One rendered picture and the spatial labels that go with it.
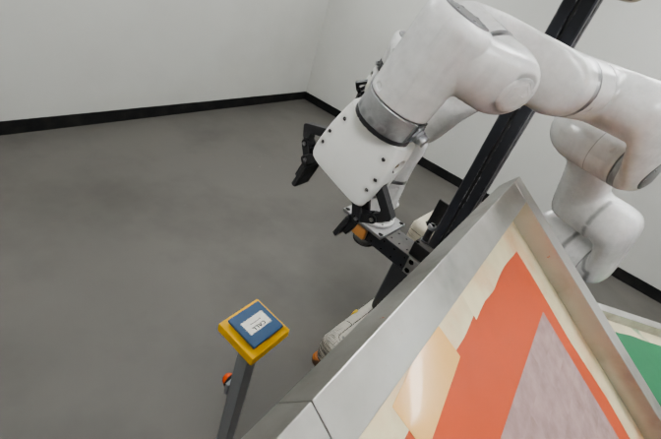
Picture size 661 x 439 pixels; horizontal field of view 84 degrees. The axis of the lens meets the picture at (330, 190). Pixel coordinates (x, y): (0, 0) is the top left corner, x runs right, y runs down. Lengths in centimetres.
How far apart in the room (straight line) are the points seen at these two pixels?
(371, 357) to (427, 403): 11
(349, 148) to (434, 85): 12
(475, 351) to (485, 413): 6
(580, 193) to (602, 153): 15
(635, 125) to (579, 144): 13
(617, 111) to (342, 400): 51
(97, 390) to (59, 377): 17
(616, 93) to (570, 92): 9
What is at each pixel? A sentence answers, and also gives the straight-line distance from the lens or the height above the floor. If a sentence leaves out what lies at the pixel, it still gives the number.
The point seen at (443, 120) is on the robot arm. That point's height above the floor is 154.
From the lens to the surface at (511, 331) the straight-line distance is 54.
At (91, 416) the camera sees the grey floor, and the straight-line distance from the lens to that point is 199.
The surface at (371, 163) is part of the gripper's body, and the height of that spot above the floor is 159.
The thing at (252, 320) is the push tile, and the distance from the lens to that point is 101.
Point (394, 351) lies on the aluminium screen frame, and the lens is 30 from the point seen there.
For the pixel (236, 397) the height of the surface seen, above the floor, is 66.
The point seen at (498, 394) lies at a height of 145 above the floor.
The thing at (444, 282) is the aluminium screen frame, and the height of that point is 155.
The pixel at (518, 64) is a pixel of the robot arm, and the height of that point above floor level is 174.
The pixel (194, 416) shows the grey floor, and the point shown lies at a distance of 195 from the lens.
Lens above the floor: 177
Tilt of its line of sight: 31 degrees down
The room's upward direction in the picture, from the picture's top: 19 degrees clockwise
